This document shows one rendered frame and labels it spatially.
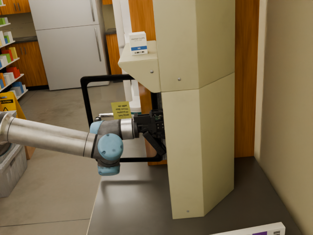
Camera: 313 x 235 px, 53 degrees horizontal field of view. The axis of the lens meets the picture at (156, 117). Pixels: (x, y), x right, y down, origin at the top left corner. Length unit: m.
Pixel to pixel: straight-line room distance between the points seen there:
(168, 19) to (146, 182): 0.73
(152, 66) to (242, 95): 0.58
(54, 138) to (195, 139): 0.42
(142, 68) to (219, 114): 0.31
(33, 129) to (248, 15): 0.87
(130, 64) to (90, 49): 5.07
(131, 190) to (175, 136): 0.42
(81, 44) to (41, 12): 0.85
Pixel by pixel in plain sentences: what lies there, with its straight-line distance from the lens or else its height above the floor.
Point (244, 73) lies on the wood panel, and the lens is 1.34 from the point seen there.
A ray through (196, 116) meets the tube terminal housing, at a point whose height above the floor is 1.32.
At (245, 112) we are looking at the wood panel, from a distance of 1.40.
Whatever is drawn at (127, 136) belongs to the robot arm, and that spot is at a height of 1.23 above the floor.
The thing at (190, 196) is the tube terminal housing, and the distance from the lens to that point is 1.10.
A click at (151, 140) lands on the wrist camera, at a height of 1.20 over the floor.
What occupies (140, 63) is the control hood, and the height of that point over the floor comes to 1.50.
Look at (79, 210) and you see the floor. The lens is 2.84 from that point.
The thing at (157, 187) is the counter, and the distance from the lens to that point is 1.31.
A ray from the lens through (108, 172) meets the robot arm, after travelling 1.06.
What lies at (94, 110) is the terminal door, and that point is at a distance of 1.32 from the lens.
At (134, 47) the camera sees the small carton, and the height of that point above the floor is 1.53.
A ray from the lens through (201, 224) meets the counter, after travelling 1.13.
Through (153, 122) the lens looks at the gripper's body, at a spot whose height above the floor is 1.27.
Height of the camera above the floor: 1.70
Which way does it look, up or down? 23 degrees down
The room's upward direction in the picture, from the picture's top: 6 degrees counter-clockwise
